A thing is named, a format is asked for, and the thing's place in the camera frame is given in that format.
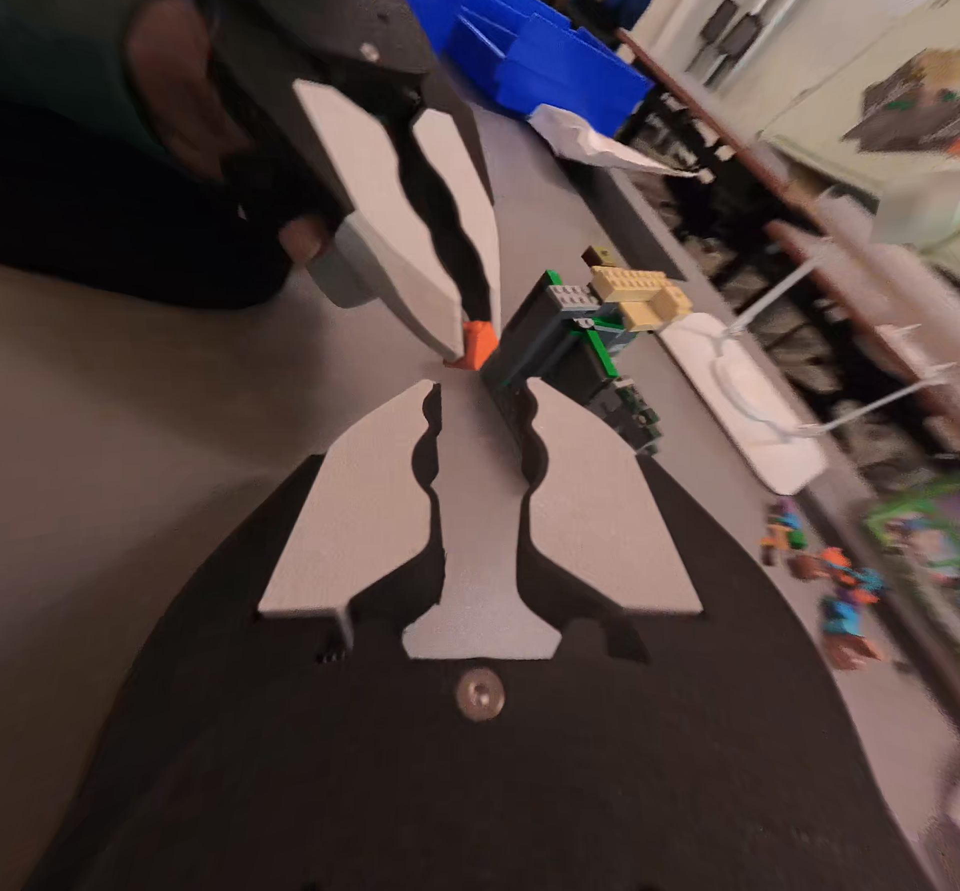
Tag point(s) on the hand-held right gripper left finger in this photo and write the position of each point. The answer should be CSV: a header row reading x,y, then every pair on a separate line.
x,y
352,523

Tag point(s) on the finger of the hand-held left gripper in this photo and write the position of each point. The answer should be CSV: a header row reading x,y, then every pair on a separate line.
x,y
465,193
375,178

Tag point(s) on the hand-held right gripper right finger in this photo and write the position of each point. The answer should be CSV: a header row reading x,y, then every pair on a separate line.
x,y
607,523

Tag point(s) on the orange slope brick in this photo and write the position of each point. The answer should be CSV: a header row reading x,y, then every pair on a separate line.
x,y
474,345

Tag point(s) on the brick building model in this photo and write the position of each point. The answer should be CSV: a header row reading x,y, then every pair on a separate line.
x,y
555,336

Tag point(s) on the instruction booklet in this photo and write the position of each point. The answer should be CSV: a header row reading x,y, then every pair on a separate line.
x,y
862,81

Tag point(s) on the person's left forearm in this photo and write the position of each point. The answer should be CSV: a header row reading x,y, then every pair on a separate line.
x,y
60,21

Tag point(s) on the brown top office desk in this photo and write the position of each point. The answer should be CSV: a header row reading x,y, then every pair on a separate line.
x,y
720,127

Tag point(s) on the crumpled white paper bag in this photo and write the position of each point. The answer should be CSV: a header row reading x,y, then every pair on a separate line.
x,y
585,137

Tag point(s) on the blue plastic bin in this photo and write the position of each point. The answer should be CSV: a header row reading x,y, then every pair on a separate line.
x,y
525,66

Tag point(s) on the white book stand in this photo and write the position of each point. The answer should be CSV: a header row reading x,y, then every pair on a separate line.
x,y
757,418

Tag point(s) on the pile of small brick figures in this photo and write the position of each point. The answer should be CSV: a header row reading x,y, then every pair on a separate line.
x,y
840,613

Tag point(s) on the black mesh office chair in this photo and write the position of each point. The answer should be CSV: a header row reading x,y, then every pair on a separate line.
x,y
112,231

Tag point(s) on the toy brick set box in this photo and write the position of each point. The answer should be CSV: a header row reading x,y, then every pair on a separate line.
x,y
922,531

